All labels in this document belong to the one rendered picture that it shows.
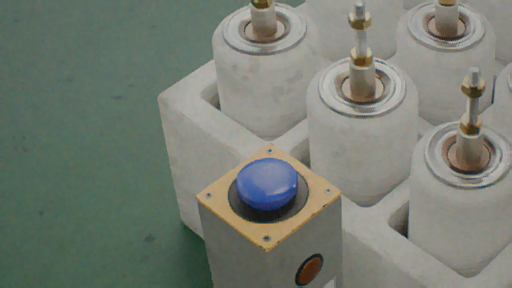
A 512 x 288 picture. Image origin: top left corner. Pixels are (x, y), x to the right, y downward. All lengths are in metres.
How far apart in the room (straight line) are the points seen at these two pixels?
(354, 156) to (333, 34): 0.17
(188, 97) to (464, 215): 0.32
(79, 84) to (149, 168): 0.19
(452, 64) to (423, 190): 0.15
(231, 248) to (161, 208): 0.43
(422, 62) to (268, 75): 0.14
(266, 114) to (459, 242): 0.23
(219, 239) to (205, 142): 0.26
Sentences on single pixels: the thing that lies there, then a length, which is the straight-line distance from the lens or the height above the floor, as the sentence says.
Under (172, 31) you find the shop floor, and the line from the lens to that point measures 1.37.
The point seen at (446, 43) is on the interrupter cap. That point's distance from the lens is 0.92.
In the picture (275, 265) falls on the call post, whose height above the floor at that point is 0.29.
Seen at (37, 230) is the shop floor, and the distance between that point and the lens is 1.15.
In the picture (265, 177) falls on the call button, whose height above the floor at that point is 0.33.
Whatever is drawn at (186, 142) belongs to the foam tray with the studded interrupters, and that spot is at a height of 0.14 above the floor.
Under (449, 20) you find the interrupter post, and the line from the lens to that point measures 0.92.
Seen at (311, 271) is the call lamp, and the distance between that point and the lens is 0.72.
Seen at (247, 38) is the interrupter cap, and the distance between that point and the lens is 0.93.
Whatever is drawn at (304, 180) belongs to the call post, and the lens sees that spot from 0.71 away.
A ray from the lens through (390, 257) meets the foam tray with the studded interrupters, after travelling 0.84.
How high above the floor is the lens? 0.82
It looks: 44 degrees down
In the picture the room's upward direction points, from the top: 7 degrees counter-clockwise
